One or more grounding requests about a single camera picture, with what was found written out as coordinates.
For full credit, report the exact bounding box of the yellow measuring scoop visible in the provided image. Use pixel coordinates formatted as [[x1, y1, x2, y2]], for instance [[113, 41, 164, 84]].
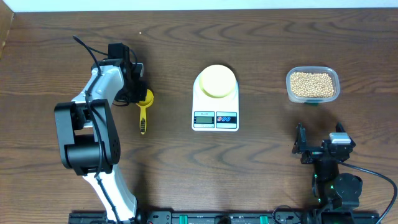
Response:
[[137, 89, 154, 134]]

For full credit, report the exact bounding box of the pale yellow bowl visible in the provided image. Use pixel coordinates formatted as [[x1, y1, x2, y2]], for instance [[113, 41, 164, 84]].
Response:
[[199, 65, 237, 98]]

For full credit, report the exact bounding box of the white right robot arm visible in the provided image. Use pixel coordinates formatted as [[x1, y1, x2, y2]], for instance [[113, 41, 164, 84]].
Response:
[[292, 123, 363, 224]]

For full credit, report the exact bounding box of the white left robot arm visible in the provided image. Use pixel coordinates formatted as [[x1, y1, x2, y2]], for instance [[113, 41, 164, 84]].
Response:
[[54, 59, 148, 223]]

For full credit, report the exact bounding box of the white digital kitchen scale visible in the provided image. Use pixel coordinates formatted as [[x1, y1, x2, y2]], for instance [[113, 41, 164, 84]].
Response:
[[192, 72, 239, 132]]

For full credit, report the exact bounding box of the soybeans pile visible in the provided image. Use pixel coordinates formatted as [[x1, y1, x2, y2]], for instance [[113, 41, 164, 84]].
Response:
[[290, 72, 335, 98]]

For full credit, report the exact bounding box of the clear plastic container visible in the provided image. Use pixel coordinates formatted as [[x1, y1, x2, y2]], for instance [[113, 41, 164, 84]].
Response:
[[286, 66, 340, 104]]

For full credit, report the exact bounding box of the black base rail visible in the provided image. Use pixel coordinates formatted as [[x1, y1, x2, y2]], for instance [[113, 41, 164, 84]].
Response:
[[67, 210, 379, 224]]

